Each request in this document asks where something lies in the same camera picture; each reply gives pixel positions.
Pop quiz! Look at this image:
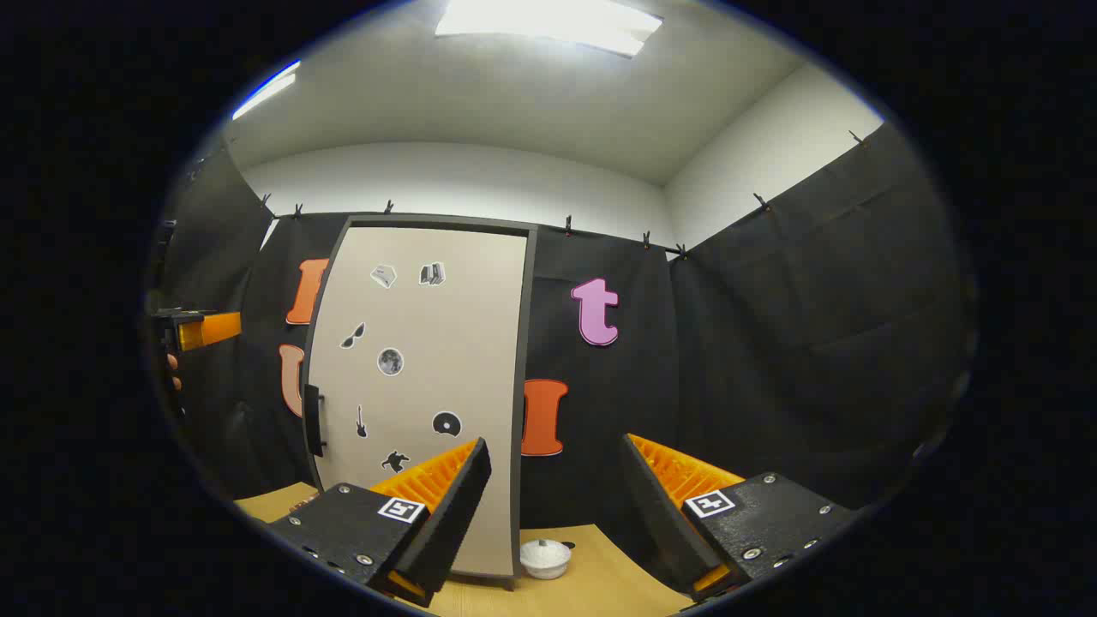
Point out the dark grey cabinet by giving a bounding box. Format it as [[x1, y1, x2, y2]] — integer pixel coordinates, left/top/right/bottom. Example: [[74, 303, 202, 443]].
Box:
[[300, 213, 539, 592]]

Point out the black backdrop cloth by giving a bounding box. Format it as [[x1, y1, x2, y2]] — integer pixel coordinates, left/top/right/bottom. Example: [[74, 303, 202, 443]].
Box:
[[150, 120, 978, 532]]

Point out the small ceiling light panel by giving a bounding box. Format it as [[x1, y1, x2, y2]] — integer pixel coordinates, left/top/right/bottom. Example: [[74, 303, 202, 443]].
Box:
[[231, 60, 303, 121]]

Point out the small white bowl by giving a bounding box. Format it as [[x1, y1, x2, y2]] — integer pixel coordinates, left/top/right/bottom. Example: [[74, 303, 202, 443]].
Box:
[[519, 538, 572, 581]]

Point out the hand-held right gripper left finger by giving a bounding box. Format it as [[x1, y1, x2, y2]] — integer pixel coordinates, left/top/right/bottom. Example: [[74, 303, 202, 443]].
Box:
[[266, 437, 494, 609]]

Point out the black cabinet door handle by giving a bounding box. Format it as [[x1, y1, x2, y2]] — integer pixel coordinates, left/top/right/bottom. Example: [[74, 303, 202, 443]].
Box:
[[304, 384, 327, 458]]

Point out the beige cabinet door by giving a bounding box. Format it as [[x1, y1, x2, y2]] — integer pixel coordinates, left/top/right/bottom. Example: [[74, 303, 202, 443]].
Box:
[[307, 225, 529, 578]]

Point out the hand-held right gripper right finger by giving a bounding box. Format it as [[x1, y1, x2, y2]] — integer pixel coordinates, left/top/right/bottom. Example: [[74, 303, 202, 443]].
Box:
[[621, 433, 858, 601]]

